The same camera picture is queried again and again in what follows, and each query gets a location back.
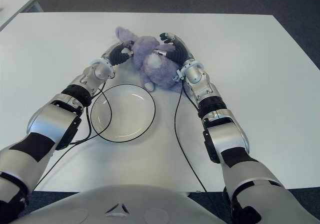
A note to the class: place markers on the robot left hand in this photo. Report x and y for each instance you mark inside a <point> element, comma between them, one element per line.
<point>117,54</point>

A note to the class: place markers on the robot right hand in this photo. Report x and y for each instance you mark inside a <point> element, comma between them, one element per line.
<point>181,52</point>

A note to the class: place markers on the purple plush bunny doll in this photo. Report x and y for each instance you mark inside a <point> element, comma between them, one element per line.
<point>155,69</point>

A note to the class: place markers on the robot left arm silver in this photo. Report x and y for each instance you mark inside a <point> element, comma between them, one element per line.
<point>50,129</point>

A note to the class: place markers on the robot right arm silver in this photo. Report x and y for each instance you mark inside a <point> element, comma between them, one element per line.
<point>225,139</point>

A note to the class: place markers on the white plate black rim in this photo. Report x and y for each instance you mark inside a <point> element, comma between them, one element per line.
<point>125,114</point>

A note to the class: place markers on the white side table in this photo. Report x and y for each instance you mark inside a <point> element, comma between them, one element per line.
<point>15,4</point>

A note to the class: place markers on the grey robot torso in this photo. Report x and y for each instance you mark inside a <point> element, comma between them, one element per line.
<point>120,204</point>

